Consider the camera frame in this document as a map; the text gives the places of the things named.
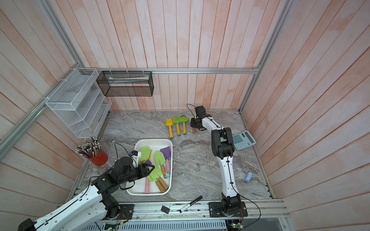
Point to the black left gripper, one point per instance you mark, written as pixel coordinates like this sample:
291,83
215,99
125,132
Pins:
143,170

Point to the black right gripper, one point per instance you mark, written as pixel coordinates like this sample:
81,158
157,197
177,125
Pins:
192,124

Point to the green shovel orange handle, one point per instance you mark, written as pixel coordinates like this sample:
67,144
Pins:
184,120

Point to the white plastic storage box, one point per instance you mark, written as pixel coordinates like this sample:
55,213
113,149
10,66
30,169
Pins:
137,187

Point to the green shovel yellow handle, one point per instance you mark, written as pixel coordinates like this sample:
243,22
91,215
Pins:
176,121

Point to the yellow square shovel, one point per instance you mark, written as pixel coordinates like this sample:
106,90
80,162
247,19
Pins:
169,123

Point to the green shovel wooden handle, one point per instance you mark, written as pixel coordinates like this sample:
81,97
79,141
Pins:
193,129

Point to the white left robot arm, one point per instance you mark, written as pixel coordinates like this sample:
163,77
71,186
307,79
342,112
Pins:
93,203

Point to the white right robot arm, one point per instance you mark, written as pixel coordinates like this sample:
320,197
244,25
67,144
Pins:
223,149

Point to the large green shovel blade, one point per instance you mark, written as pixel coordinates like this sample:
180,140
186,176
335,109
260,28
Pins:
145,152

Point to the small black square block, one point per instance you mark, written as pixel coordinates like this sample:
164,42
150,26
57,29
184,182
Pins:
165,209

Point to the red pencil cup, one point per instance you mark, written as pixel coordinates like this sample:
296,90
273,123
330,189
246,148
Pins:
100,159

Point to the light blue calculator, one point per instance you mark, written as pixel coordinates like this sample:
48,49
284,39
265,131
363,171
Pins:
243,140

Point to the black marker pen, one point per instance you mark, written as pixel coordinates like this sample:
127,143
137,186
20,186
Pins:
187,206

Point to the small blue clip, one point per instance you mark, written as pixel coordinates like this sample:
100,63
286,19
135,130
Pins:
248,177

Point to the green trowel wooden handle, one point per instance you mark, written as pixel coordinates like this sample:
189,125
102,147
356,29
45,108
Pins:
159,160

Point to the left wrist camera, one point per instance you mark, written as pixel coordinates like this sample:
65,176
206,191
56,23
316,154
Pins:
135,156

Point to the purple shovel pink handle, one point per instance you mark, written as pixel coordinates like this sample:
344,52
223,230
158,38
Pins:
167,155

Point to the black wire mesh basket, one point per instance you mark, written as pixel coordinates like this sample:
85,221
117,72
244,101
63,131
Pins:
126,83

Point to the white wire mesh shelf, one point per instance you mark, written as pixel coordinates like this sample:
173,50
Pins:
82,108

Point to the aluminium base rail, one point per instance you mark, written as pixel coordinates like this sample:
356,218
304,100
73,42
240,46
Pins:
258,215

